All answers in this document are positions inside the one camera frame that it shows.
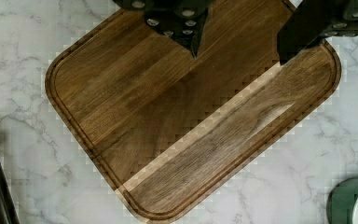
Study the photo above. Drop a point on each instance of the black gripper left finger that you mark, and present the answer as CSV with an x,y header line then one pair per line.
x,y
181,20

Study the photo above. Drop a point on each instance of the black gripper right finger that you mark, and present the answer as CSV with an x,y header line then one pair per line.
x,y
313,21

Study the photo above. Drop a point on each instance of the brown wooden cutting board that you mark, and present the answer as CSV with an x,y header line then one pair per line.
x,y
165,127

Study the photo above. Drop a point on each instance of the green and white plate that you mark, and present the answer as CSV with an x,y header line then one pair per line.
x,y
342,201

